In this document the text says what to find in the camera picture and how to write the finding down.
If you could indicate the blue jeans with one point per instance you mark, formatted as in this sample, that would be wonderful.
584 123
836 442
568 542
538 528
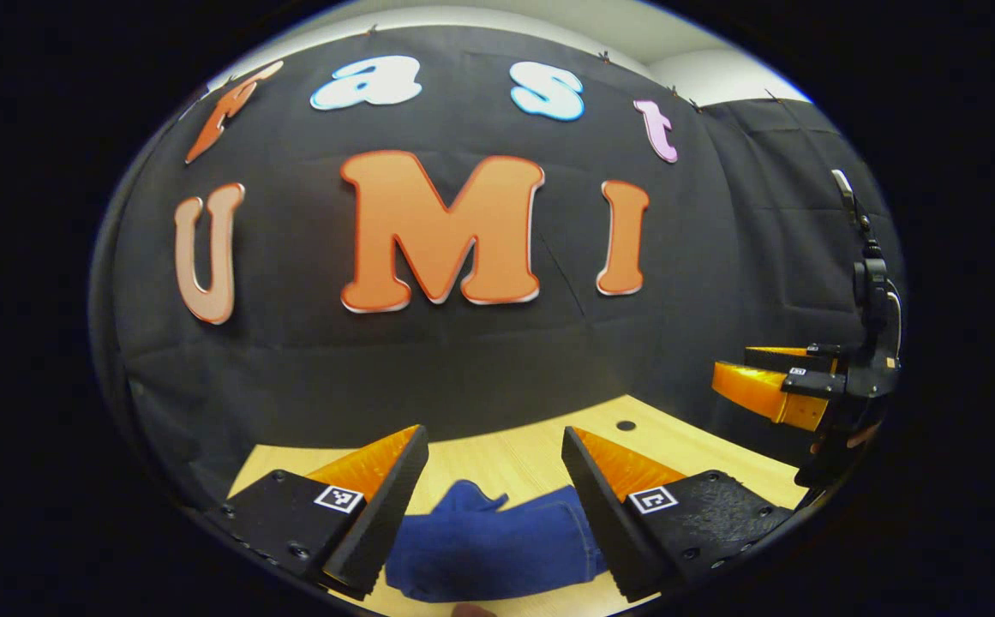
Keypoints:
497 548

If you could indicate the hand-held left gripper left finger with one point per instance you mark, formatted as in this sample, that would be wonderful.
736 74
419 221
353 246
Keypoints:
381 523

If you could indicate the black backdrop cloth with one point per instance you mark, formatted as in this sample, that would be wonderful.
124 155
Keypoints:
291 368

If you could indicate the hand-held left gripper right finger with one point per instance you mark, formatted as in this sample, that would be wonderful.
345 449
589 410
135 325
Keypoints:
604 514

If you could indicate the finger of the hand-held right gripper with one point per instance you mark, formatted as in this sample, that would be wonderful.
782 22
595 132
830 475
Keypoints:
793 356
763 390

